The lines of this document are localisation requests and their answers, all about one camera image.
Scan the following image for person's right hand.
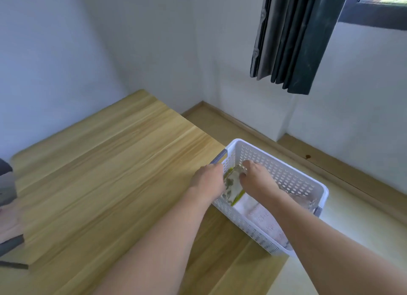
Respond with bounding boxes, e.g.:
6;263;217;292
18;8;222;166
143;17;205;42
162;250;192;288
239;160;282;203

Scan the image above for person's left hand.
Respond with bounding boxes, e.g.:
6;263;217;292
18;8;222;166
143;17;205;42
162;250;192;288
189;164;225;206

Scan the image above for olive floral cloth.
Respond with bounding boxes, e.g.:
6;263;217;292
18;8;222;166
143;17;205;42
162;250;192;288
222;165;246;206

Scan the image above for white perforated plastic basket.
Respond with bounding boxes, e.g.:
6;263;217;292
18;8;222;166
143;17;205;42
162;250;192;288
209;138;330;258

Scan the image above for yellow cloth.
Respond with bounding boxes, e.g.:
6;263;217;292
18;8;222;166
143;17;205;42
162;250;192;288
231;189;246;208

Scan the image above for grey-blue striped towel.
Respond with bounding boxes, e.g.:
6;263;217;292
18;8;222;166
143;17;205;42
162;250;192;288
291;191;317;209

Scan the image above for cream towel with red band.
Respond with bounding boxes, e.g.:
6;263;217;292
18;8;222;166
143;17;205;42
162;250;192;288
251;209;292;250

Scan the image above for person's right forearm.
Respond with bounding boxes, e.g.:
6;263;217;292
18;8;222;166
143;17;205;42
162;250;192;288
260;191;407;295

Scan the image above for person's left forearm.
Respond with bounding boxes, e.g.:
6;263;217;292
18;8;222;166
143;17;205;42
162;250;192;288
92;195;214;295

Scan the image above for wooden table with black legs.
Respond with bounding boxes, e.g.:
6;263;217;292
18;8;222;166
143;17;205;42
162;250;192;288
9;89;287;295

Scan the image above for dark grey curtain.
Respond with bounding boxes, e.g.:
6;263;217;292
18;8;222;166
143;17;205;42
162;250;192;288
249;0;352;96

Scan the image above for grey plastic chair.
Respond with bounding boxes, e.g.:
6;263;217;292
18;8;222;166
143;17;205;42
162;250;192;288
0;158;30;270

